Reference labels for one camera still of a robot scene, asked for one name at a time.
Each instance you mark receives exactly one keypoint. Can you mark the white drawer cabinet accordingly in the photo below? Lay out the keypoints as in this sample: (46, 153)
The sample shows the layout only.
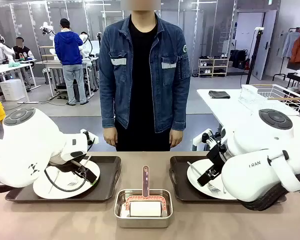
(12, 90)

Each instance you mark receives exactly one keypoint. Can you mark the pink lint roller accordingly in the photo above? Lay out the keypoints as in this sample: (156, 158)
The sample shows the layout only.
(145, 208)

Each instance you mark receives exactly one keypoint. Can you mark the black bags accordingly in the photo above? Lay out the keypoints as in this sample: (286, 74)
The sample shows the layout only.
(238, 58)

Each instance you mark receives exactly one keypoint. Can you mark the person's right forearm denim sleeve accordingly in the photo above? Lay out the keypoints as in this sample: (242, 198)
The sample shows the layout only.
(107, 107)

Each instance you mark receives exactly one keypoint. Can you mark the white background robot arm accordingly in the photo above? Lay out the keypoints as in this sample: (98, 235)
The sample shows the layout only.
(1, 51)
(47, 28)
(86, 43)

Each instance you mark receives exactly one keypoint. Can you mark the person in black white jacket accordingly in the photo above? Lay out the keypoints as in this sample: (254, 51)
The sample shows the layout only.
(22, 53)

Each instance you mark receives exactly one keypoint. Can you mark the clear cutlery holder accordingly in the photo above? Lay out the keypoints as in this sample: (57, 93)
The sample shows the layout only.
(247, 96)

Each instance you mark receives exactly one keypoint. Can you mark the blue denim jacket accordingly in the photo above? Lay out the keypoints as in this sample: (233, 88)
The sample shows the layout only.
(120, 87)

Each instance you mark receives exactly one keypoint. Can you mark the black folded cloth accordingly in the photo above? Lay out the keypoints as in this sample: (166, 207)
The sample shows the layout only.
(218, 94)

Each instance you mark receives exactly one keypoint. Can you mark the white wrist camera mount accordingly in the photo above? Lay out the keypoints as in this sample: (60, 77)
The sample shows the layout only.
(91, 136)
(202, 140)

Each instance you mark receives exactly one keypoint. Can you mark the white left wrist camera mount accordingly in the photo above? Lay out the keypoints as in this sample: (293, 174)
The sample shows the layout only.
(91, 136)

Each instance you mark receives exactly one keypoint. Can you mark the black shirt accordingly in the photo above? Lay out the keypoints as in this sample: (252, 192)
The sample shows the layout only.
(142, 75)

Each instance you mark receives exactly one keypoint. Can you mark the rectangular steel tin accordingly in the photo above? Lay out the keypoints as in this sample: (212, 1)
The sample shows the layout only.
(142, 223)

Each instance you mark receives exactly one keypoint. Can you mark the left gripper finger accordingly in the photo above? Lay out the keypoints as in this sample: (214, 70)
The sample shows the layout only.
(92, 177)
(80, 167)

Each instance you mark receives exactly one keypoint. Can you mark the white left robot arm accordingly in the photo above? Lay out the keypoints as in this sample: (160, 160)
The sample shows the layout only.
(27, 150)

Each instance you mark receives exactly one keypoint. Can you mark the person's left hand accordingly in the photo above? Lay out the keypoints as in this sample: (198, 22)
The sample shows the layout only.
(177, 138)

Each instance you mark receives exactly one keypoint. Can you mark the black trousers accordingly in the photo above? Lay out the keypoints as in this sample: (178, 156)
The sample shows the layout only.
(140, 140)

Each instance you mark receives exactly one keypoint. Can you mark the white background desk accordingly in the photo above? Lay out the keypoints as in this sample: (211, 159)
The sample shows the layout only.
(5, 67)

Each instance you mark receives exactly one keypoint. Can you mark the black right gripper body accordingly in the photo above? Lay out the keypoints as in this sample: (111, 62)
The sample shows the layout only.
(217, 155)

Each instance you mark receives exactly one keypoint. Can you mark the black clothes rack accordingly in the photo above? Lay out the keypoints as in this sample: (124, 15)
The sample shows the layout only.
(280, 75)

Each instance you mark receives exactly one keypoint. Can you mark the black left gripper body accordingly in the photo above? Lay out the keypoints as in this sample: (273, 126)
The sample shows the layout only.
(62, 166)

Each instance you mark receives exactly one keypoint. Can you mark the black tripod stand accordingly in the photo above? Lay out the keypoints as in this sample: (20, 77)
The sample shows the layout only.
(255, 57)

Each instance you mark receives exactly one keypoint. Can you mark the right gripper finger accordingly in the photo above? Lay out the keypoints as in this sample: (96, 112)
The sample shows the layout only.
(204, 180)
(213, 170)

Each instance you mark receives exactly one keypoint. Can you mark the man in blue hoodie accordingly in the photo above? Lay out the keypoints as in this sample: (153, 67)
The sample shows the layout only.
(68, 50)

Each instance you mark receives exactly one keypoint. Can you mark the grey workbench with shelves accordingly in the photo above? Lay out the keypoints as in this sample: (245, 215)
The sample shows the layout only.
(48, 63)

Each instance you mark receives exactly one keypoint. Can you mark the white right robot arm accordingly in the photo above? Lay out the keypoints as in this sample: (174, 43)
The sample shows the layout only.
(250, 180)

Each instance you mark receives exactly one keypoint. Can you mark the white round plate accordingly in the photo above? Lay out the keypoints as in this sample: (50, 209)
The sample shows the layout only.
(192, 178)
(65, 180)

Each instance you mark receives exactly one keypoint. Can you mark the person's right hand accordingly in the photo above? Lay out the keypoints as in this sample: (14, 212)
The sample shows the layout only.
(110, 137)

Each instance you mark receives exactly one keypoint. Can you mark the white shoe rack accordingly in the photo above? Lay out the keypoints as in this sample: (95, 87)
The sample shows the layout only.
(212, 67)

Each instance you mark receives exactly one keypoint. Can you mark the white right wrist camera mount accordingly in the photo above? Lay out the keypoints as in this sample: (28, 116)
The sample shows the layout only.
(202, 140)

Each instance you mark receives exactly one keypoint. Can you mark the white side table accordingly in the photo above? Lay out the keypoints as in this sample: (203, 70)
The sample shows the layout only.
(215, 106)

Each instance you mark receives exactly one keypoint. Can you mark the grey hanging shirt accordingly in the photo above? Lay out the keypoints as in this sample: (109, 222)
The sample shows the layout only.
(288, 43)

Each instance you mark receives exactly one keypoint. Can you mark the person's left forearm denim sleeve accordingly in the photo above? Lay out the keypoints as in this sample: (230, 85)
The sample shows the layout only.
(182, 107)

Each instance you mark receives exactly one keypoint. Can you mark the brown plastic serving tray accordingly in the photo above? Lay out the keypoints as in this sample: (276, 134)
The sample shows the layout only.
(107, 175)
(177, 185)

